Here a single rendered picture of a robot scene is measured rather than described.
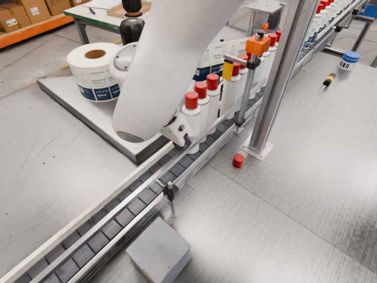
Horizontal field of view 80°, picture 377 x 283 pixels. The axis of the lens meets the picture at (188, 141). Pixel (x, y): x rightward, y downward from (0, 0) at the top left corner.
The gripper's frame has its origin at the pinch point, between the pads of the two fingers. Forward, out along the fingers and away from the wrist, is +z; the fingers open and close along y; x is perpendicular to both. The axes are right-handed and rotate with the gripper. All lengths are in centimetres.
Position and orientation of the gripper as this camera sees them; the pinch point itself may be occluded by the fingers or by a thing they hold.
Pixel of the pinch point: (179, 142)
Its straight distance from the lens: 64.1
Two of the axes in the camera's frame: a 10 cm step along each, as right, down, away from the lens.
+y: -7.6, -4.7, 4.4
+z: 2.2, 4.5, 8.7
